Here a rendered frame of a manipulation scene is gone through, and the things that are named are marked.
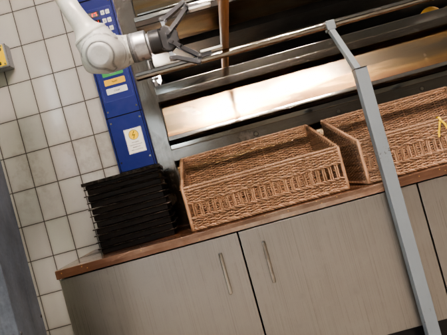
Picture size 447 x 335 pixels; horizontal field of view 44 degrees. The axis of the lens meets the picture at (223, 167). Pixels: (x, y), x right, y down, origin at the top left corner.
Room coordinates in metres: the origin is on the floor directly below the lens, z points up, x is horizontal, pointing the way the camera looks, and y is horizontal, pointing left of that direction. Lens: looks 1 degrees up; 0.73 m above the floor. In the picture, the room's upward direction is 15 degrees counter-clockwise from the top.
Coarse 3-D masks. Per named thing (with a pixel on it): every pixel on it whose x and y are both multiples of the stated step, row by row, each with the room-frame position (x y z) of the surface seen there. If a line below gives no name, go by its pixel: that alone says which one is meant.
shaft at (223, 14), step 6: (222, 0) 1.42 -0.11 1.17; (228, 0) 1.45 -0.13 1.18; (222, 6) 1.47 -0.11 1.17; (228, 6) 1.50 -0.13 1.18; (222, 12) 1.53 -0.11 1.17; (228, 12) 1.56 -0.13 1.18; (222, 18) 1.59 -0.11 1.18; (228, 18) 1.62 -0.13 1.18; (222, 24) 1.66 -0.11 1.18; (228, 24) 1.69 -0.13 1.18; (222, 30) 1.73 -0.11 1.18; (228, 30) 1.76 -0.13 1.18; (222, 36) 1.81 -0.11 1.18; (228, 36) 1.84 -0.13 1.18; (222, 42) 1.89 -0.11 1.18; (228, 42) 1.93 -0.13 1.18; (222, 60) 2.23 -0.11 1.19; (228, 60) 2.25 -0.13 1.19; (222, 66) 2.36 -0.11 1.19
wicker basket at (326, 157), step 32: (192, 160) 2.30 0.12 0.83; (224, 160) 2.29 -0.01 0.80; (256, 160) 2.28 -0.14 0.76; (288, 160) 1.84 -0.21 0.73; (320, 160) 2.18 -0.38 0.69; (192, 192) 1.84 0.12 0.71; (224, 192) 1.84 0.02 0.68; (256, 192) 2.25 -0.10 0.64; (288, 192) 1.84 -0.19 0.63; (320, 192) 1.85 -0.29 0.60; (192, 224) 1.84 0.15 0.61
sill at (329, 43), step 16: (416, 16) 2.33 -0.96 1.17; (432, 16) 2.33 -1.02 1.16; (368, 32) 2.34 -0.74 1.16; (384, 32) 2.34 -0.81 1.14; (304, 48) 2.34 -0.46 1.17; (320, 48) 2.34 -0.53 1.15; (240, 64) 2.34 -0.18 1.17; (256, 64) 2.34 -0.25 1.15; (176, 80) 2.34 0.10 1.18; (192, 80) 2.34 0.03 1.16; (208, 80) 2.34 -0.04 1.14
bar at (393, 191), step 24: (408, 0) 1.96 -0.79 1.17; (432, 0) 1.97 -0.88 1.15; (336, 24) 1.96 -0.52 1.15; (240, 48) 1.96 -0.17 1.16; (144, 72) 1.97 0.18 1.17; (168, 72) 1.98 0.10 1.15; (360, 72) 1.74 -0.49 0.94; (360, 96) 1.76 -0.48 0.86; (384, 144) 1.74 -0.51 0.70; (384, 168) 1.74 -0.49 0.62; (408, 240) 1.74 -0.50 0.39; (408, 264) 1.74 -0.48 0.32; (432, 312) 1.74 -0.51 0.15
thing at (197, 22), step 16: (240, 0) 2.20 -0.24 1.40; (256, 0) 2.23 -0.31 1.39; (272, 0) 2.27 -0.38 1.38; (288, 0) 2.30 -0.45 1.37; (304, 0) 2.34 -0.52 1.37; (320, 0) 2.38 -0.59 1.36; (160, 16) 2.20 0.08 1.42; (176, 16) 2.19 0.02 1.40; (192, 16) 2.22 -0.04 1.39; (208, 16) 2.26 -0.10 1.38; (240, 16) 2.33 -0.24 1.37; (256, 16) 2.37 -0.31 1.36; (192, 32) 2.35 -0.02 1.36
